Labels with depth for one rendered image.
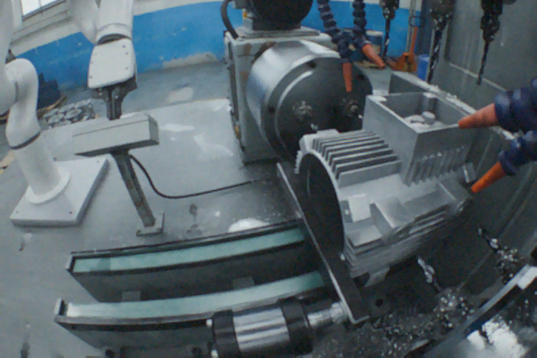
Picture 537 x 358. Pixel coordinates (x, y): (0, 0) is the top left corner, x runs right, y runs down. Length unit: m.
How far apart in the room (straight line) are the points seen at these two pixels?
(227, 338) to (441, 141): 0.28
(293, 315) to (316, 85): 0.38
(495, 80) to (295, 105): 0.36
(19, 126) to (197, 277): 0.66
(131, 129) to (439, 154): 0.48
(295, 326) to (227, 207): 0.47
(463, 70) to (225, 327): 0.52
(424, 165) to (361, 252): 0.12
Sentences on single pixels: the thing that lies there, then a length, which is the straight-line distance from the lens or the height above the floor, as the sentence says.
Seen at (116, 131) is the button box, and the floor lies 1.07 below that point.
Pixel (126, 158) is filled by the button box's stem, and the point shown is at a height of 1.00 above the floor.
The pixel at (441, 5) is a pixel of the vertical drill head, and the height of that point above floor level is 1.27.
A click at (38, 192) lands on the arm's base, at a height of 0.86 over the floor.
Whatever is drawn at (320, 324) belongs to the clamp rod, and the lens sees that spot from 0.25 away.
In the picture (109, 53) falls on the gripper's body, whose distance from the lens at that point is 0.58.
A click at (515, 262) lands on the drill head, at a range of 0.31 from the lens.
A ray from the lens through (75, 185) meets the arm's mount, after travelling 0.91.
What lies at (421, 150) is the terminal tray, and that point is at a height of 1.12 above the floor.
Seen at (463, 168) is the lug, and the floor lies 1.09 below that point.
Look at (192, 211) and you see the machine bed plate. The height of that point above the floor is 0.80.
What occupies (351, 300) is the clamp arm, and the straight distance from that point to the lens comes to 0.25.
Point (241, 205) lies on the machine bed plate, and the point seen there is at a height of 0.80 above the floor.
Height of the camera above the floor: 1.26
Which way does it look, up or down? 34 degrees down
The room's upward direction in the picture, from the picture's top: 2 degrees counter-clockwise
